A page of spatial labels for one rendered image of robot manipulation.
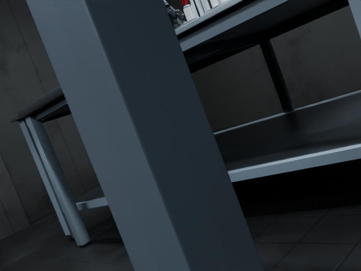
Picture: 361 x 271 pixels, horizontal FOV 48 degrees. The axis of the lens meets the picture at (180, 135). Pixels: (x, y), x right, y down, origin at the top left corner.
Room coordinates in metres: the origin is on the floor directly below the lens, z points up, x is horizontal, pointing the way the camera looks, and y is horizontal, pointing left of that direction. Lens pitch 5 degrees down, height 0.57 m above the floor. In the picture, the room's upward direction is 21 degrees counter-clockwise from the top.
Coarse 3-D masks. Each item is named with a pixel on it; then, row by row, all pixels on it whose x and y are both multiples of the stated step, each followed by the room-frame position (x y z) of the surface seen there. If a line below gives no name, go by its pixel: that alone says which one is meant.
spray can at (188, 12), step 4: (184, 0) 2.30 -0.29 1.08; (184, 4) 2.31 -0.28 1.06; (188, 4) 2.31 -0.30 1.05; (184, 8) 2.30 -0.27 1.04; (188, 8) 2.29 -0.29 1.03; (184, 12) 2.31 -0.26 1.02; (188, 12) 2.29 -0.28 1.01; (192, 12) 2.30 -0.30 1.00; (188, 16) 2.30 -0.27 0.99; (192, 16) 2.29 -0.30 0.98; (188, 20) 2.30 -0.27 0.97
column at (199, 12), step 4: (192, 0) 2.09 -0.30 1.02; (196, 0) 2.08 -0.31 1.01; (200, 0) 2.10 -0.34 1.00; (192, 4) 2.10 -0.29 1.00; (196, 4) 2.09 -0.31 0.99; (200, 4) 2.08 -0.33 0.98; (196, 8) 2.10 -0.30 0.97; (200, 8) 2.08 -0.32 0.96; (204, 8) 2.10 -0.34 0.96; (196, 12) 2.10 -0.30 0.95; (200, 12) 2.08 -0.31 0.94; (204, 12) 2.10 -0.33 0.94; (196, 16) 2.10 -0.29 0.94; (200, 16) 2.09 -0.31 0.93
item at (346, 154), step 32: (256, 0) 1.42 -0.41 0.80; (288, 0) 1.35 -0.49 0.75; (352, 0) 1.22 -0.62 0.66; (192, 32) 1.61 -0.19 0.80; (224, 32) 1.55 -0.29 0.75; (288, 96) 2.91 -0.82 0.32; (352, 96) 2.46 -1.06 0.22; (256, 128) 2.68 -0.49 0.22; (288, 128) 2.19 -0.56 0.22; (320, 128) 1.86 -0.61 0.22; (352, 128) 1.61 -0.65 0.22; (224, 160) 1.97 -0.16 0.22; (256, 160) 1.69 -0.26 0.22; (288, 160) 1.49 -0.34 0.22; (320, 160) 1.40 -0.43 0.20; (96, 192) 2.53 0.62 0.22; (64, 224) 2.49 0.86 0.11
